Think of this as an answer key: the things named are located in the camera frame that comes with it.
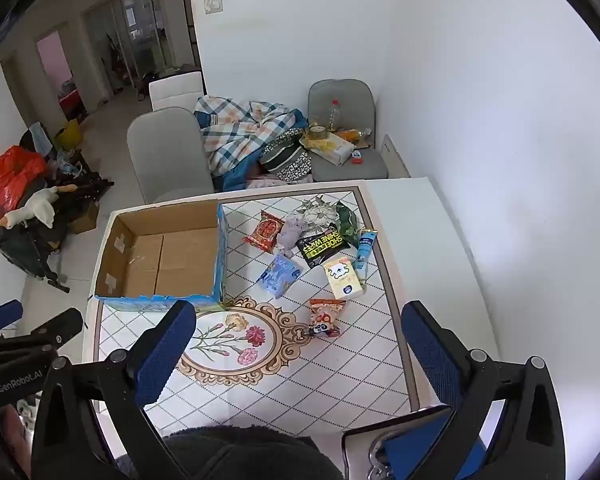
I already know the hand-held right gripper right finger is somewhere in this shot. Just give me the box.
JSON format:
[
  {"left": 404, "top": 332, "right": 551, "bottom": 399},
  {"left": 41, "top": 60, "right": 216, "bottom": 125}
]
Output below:
[{"left": 401, "top": 301, "right": 566, "bottom": 480}]

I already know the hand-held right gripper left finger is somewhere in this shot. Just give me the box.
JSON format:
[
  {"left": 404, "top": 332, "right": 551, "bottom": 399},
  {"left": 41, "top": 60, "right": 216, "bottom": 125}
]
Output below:
[{"left": 32, "top": 300, "right": 198, "bottom": 480}]

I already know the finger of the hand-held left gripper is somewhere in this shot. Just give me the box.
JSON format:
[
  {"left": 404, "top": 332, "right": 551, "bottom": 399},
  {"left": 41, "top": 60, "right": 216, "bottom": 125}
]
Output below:
[
  {"left": 0, "top": 308, "right": 84, "bottom": 356},
  {"left": 0, "top": 300, "right": 24, "bottom": 334}
]

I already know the orange snack packet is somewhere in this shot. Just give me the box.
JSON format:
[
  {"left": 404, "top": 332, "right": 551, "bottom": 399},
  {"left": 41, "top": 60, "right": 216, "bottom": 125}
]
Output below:
[{"left": 307, "top": 298, "right": 347, "bottom": 339}]

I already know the yellow tissue pack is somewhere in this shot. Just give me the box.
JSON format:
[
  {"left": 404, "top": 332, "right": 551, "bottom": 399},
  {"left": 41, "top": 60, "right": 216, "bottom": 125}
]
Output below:
[{"left": 322, "top": 256, "right": 366, "bottom": 301}]

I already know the blue snack bar packet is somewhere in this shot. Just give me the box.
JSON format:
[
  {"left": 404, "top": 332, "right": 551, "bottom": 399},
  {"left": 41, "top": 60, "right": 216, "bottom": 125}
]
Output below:
[{"left": 354, "top": 229, "right": 379, "bottom": 282}]

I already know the light blue packet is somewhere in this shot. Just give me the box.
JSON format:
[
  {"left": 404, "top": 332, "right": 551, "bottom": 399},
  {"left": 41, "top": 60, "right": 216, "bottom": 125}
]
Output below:
[{"left": 257, "top": 253, "right": 302, "bottom": 300}]

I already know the black wipes packet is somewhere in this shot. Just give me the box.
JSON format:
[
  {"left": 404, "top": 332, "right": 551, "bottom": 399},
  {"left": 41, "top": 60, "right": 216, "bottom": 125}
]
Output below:
[{"left": 296, "top": 227, "right": 351, "bottom": 269}]

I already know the green snack packet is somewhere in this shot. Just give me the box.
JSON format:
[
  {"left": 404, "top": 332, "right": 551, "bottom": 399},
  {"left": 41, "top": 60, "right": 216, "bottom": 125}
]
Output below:
[{"left": 334, "top": 201, "right": 362, "bottom": 248}]

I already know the red snack packet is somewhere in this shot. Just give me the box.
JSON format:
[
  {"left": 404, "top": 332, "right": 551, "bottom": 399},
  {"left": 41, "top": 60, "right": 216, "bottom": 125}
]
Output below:
[{"left": 243, "top": 210, "right": 286, "bottom": 253}]

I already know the purple cloth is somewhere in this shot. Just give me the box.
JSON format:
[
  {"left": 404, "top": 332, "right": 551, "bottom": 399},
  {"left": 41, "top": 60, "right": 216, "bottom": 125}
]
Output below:
[{"left": 275, "top": 214, "right": 313, "bottom": 256}]

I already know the patterned table mat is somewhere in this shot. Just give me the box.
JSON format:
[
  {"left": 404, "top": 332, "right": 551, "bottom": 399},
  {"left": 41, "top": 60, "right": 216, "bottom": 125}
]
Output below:
[{"left": 92, "top": 185, "right": 421, "bottom": 436}]

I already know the white goose plush toy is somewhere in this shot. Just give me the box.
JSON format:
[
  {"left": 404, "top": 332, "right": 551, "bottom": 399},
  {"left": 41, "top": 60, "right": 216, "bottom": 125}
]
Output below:
[{"left": 0, "top": 185, "right": 78, "bottom": 228}]

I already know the small brown cardboard box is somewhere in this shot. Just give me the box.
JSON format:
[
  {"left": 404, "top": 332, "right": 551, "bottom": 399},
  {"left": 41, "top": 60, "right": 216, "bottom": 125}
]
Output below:
[{"left": 67, "top": 200, "right": 101, "bottom": 235}]

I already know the person's dark clothing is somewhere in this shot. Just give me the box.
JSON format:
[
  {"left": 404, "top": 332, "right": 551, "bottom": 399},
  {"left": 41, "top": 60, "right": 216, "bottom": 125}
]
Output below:
[{"left": 112, "top": 425, "right": 346, "bottom": 480}]

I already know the orange plastic bag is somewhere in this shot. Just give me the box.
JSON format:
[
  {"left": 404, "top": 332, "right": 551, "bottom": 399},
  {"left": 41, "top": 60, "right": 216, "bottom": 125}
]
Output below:
[{"left": 0, "top": 146, "right": 48, "bottom": 220}]

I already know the yellow bag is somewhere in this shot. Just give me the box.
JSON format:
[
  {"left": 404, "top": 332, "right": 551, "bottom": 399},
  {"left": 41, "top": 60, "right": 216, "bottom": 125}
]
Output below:
[{"left": 54, "top": 119, "right": 83, "bottom": 151}]

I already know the pink cloth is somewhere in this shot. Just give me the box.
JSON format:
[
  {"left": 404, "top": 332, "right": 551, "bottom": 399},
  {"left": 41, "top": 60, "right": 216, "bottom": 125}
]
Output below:
[{"left": 245, "top": 175, "right": 313, "bottom": 191}]

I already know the flat cardboard piece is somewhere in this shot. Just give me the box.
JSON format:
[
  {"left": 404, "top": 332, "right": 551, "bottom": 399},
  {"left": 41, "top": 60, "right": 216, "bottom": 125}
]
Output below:
[{"left": 382, "top": 134, "right": 411, "bottom": 179}]

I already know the pale yellow packet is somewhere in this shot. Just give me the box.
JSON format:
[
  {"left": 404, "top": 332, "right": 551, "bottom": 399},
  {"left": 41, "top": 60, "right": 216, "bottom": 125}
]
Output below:
[{"left": 300, "top": 131, "right": 356, "bottom": 166}]

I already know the striped knit cloth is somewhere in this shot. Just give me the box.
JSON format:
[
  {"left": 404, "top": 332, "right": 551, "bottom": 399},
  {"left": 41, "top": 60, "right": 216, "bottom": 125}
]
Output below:
[{"left": 258, "top": 127, "right": 313, "bottom": 183}]

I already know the orange snack bag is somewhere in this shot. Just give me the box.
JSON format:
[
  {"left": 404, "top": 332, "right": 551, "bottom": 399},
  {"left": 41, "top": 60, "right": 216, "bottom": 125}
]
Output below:
[{"left": 337, "top": 127, "right": 373, "bottom": 144}]

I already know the plaid blanket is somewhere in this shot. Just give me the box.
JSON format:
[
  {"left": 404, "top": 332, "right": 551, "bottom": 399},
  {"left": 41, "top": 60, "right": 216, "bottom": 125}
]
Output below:
[{"left": 194, "top": 95, "right": 308, "bottom": 191}]

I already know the white chair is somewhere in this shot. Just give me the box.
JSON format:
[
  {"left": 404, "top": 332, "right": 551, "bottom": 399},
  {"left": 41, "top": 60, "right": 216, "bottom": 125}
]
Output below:
[{"left": 149, "top": 71, "right": 206, "bottom": 111}]

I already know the grey padded chair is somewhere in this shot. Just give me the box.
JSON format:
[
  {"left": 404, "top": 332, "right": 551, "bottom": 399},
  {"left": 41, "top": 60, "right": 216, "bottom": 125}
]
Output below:
[{"left": 307, "top": 79, "right": 390, "bottom": 183}]

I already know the sliding glass door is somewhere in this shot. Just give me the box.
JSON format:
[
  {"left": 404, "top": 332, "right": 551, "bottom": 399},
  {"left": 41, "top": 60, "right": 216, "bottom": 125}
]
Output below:
[{"left": 82, "top": 0, "right": 176, "bottom": 96}]

